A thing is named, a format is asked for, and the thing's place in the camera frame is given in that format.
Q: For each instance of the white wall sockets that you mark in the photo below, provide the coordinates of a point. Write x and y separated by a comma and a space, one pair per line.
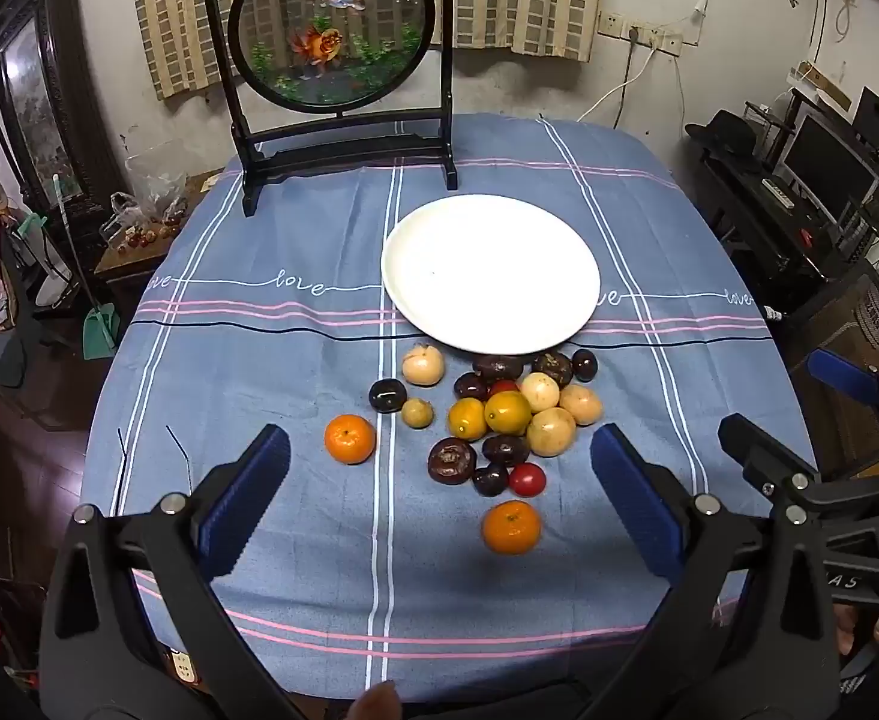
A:
638, 30

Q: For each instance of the computer monitor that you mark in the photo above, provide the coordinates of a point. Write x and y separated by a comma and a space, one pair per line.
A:
825, 165

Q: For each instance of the blue striped tablecloth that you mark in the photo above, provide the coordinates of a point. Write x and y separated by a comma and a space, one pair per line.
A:
259, 390

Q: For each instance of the small yellow-green fruit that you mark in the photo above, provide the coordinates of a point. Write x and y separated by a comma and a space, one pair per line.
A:
417, 413

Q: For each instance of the white round plate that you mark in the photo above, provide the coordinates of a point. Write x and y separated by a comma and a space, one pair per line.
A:
490, 277

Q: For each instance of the yellow-green citrus fruit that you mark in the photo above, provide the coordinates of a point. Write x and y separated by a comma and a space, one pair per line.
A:
467, 418
507, 412

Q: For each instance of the red tomato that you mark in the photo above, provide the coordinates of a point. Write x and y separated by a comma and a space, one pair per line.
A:
503, 388
527, 480

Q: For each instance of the black hat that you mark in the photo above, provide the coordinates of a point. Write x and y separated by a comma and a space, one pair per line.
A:
724, 131

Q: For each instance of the pile of small red fruits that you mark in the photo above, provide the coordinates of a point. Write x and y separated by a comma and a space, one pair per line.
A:
143, 236

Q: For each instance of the person's left hand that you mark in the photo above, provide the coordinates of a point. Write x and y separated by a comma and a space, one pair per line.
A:
375, 701

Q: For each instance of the pale yellow round fruit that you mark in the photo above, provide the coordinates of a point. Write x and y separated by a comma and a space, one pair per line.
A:
551, 431
580, 405
540, 392
423, 365

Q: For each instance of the green dustpan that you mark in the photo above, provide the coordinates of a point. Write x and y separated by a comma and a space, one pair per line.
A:
99, 330

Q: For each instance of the round goldfish screen black stand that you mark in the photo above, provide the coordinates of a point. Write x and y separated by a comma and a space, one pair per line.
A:
332, 22

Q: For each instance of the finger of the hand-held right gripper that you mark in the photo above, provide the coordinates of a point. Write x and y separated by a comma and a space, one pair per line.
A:
754, 442
844, 379

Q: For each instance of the clear plastic bags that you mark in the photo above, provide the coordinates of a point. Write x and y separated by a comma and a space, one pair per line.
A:
158, 176

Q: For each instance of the wooden side table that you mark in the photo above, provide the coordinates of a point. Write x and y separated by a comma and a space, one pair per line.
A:
147, 266

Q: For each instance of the orange tangerine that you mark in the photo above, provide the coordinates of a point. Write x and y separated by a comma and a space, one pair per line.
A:
512, 527
349, 439

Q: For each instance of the white power strip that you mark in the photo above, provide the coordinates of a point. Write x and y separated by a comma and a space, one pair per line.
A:
182, 666

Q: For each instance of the black computer desk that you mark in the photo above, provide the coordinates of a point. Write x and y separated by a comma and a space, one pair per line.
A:
769, 232

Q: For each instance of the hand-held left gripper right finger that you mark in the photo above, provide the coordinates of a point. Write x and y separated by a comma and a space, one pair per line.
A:
634, 502

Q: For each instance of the dark wooden cabinet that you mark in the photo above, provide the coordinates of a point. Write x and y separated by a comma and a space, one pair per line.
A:
34, 90

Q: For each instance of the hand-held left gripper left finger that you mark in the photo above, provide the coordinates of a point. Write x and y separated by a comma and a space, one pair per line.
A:
248, 495

